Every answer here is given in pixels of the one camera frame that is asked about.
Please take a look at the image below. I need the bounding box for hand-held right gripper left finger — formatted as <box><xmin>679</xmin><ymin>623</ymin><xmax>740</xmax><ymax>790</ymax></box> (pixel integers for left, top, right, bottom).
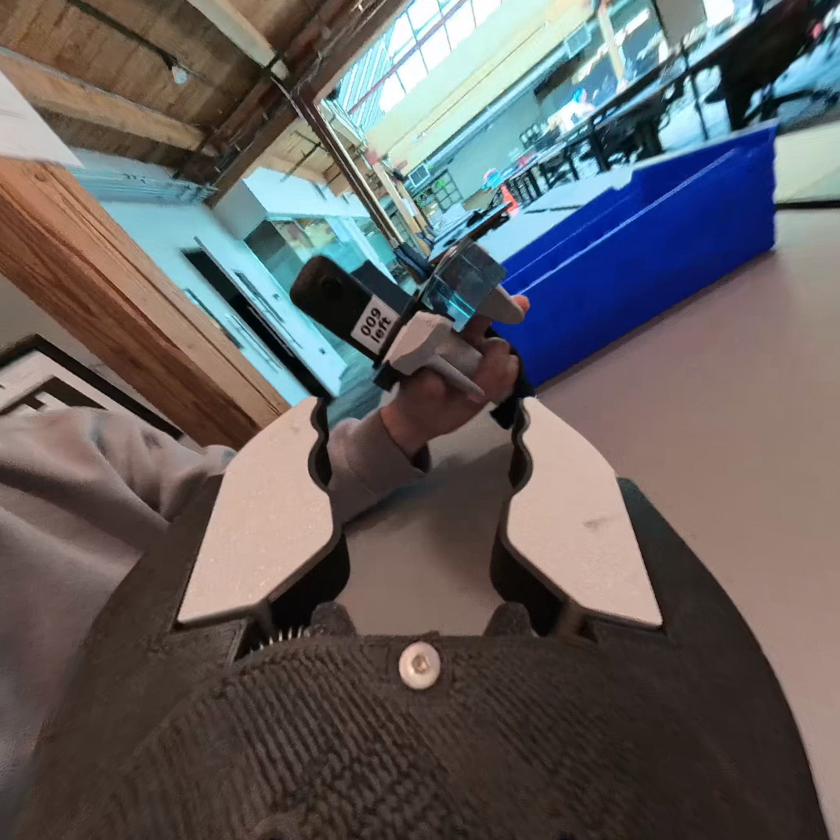
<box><xmin>178</xmin><ymin>397</ymin><xmax>353</xmax><ymax>626</ymax></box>

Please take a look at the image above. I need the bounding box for person's left forearm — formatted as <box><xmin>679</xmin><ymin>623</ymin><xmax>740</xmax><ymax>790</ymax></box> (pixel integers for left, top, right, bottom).
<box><xmin>0</xmin><ymin>406</ymin><xmax>435</xmax><ymax>817</ymax></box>

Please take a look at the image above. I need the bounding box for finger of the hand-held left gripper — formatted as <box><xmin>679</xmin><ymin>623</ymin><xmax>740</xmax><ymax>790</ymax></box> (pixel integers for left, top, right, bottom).
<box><xmin>389</xmin><ymin>311</ymin><xmax>487</xmax><ymax>399</ymax></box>
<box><xmin>470</xmin><ymin>287</ymin><xmax>523</xmax><ymax>329</ymax></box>

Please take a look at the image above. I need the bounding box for square marker wall poster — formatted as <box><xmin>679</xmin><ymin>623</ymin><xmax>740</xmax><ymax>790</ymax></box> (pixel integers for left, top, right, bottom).
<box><xmin>0</xmin><ymin>334</ymin><xmax>185</xmax><ymax>442</ymax></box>

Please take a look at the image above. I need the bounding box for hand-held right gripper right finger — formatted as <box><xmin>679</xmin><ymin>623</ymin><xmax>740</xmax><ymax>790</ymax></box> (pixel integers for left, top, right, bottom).
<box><xmin>490</xmin><ymin>397</ymin><xmax>664</xmax><ymax>628</ymax></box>

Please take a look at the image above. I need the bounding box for grey desk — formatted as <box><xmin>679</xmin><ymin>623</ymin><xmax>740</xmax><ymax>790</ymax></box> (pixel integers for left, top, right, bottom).
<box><xmin>329</xmin><ymin>197</ymin><xmax>840</xmax><ymax>840</ymax></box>

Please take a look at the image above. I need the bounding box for blue plastic bin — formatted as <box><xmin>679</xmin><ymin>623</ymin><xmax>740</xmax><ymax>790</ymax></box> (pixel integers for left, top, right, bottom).
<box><xmin>489</xmin><ymin>125</ymin><xmax>778</xmax><ymax>391</ymax></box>

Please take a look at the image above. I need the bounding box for clear blue cube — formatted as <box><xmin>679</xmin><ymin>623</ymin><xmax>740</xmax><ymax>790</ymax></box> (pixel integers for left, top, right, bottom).
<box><xmin>423</xmin><ymin>243</ymin><xmax>509</xmax><ymax>332</ymax></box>

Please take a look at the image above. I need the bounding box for person's left hand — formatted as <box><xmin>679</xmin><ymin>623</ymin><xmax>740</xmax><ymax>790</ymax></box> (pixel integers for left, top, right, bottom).
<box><xmin>380</xmin><ymin>297</ymin><xmax>534</xmax><ymax>455</ymax></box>

